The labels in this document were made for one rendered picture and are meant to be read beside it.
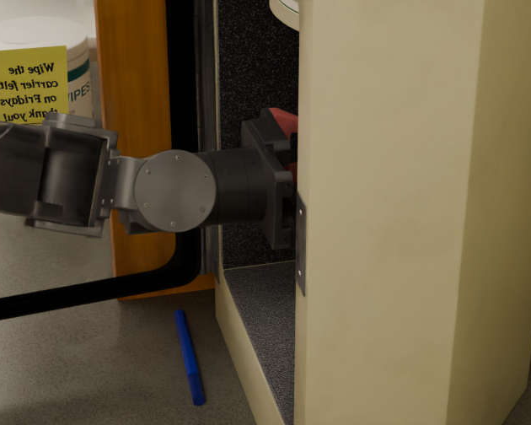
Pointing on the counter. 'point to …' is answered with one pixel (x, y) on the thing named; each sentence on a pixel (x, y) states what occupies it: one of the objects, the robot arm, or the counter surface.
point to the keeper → (301, 243)
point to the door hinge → (207, 115)
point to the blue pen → (189, 358)
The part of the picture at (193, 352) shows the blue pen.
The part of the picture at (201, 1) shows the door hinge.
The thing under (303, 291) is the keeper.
